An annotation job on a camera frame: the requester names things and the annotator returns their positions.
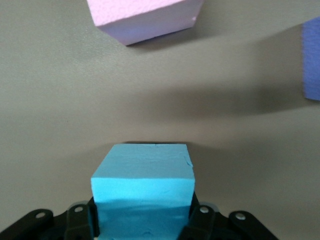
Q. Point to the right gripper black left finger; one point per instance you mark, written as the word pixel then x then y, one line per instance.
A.
pixel 75 222

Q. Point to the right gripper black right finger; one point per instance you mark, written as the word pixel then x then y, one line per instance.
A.
pixel 207 225

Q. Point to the light blue foam block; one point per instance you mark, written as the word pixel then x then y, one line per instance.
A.
pixel 142 190

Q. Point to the brown table cloth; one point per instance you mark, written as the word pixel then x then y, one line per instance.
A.
pixel 50 100

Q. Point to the purple foam block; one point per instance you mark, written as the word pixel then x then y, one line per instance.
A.
pixel 312 62

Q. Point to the light pink foam block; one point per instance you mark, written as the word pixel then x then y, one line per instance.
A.
pixel 140 17

